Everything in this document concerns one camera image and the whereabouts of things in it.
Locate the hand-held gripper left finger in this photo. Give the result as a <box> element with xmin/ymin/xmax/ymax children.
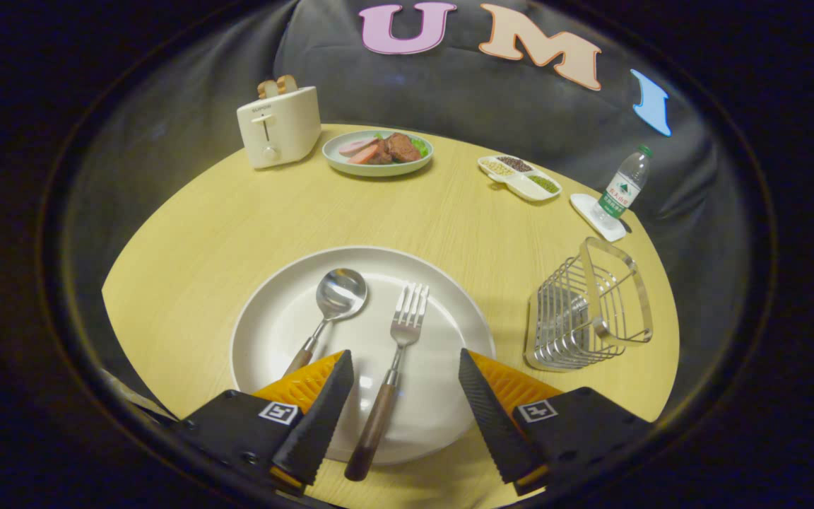
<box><xmin>170</xmin><ymin>349</ymin><xmax>355</xmax><ymax>496</ymax></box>

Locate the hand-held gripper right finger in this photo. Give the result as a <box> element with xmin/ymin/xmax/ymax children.
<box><xmin>458</xmin><ymin>347</ymin><xmax>653</xmax><ymax>496</ymax></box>

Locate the wooden handled metal fork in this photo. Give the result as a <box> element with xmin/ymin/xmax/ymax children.
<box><xmin>344</xmin><ymin>283</ymin><xmax>430</xmax><ymax>482</ymax></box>

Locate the wooden handled metal spoon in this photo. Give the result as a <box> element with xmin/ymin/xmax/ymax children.
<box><xmin>283</xmin><ymin>268</ymin><xmax>369</xmax><ymax>377</ymax></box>

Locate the large white plate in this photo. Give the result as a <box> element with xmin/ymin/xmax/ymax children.
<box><xmin>230</xmin><ymin>245</ymin><xmax>497</xmax><ymax>466</ymax></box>

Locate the white square coaster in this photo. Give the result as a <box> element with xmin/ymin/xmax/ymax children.
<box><xmin>570</xmin><ymin>193</ymin><xmax>628</xmax><ymax>242</ymax></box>

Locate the white divided dish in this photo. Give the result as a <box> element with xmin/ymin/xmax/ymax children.
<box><xmin>478</xmin><ymin>154</ymin><xmax>562</xmax><ymax>203</ymax></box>

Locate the green food plate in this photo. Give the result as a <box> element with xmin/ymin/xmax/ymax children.
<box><xmin>322</xmin><ymin>129</ymin><xmax>435</xmax><ymax>177</ymax></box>

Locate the clear plastic water bottle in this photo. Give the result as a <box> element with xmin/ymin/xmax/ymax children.
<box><xmin>589</xmin><ymin>144</ymin><xmax>654</xmax><ymax>226</ymax></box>

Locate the brown beef slice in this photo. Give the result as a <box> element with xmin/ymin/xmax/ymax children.
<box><xmin>384</xmin><ymin>132</ymin><xmax>423</xmax><ymax>164</ymax></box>

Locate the white toaster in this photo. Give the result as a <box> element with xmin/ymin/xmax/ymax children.
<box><xmin>236</xmin><ymin>85</ymin><xmax>322</xmax><ymax>170</ymax></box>

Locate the metal wire basket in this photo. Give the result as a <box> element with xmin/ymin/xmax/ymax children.
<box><xmin>524</xmin><ymin>237</ymin><xmax>655</xmax><ymax>373</ymax></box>

